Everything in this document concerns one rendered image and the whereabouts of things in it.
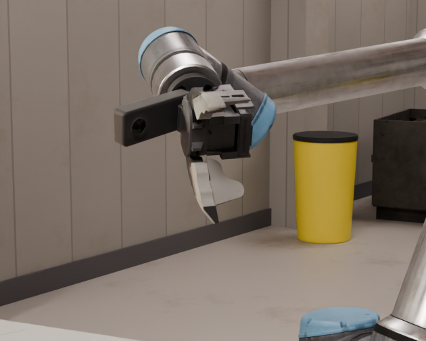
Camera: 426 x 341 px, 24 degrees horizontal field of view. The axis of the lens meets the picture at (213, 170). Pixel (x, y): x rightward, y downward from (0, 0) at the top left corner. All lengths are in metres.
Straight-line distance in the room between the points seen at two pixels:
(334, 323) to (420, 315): 0.18
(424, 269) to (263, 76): 0.42
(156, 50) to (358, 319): 0.69
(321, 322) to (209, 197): 0.66
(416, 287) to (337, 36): 5.89
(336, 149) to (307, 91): 4.57
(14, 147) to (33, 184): 0.23
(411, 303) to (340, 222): 4.64
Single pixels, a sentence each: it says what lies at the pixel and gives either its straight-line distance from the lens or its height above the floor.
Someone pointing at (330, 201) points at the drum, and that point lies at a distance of 6.27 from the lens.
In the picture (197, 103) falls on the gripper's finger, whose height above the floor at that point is 1.31.
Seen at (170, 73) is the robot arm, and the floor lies 1.34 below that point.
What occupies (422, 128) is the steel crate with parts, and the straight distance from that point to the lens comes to 6.88.
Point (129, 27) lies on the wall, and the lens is 5.59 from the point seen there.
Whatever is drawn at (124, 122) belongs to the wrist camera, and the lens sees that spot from 1.20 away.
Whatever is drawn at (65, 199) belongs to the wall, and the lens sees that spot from 5.29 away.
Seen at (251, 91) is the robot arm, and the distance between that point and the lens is 1.43.
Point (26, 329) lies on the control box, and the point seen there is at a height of 1.20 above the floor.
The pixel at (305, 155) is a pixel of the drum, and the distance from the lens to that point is 6.25.
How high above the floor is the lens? 1.40
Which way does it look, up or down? 9 degrees down
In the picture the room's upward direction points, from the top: straight up
